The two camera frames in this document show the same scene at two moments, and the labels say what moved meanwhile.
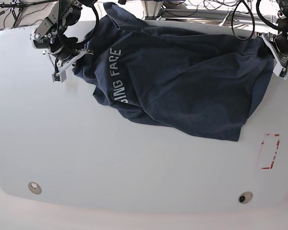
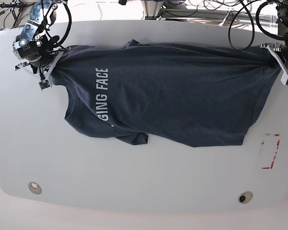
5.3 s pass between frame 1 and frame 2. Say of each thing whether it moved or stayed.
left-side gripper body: moved
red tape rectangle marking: stayed
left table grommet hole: stayed
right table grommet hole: stayed
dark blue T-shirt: moved
